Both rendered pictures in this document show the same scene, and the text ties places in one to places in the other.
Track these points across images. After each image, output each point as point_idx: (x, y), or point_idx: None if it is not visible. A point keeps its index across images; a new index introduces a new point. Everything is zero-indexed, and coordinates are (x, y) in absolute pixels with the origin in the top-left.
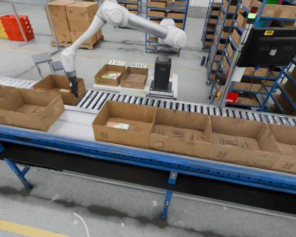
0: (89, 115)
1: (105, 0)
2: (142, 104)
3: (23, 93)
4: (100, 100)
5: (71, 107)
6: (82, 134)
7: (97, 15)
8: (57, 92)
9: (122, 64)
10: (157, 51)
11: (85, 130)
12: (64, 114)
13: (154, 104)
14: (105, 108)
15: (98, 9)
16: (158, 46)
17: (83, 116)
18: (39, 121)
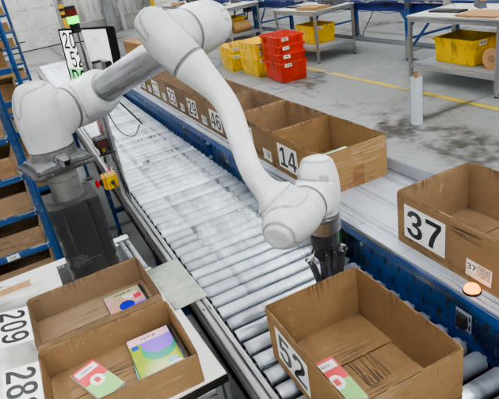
0: (359, 211)
1: (162, 13)
2: (209, 246)
3: (494, 255)
4: (275, 298)
5: (380, 236)
6: (398, 187)
7: (201, 48)
8: (402, 194)
9: (26, 367)
10: (94, 155)
11: (388, 191)
12: None
13: (191, 237)
14: (335, 161)
15: (185, 38)
16: (73, 155)
17: (370, 214)
18: (468, 177)
